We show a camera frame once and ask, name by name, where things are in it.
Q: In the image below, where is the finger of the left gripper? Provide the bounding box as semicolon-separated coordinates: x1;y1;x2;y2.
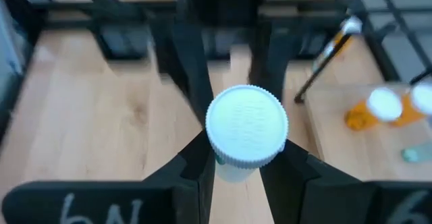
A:
248;21;327;102
96;14;217;125

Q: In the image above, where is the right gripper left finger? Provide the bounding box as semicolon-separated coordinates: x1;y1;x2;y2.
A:
1;129;217;224

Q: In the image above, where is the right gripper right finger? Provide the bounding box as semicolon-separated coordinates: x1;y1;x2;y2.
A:
259;138;432;224

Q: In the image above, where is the black rounded clamp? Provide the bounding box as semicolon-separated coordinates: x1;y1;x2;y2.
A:
373;21;399;45

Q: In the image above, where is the wooden shelf with black frame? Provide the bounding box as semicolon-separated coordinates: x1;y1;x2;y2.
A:
293;28;432;183

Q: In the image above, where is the black aluminium rig frame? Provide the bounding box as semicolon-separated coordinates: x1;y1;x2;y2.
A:
0;0;432;147

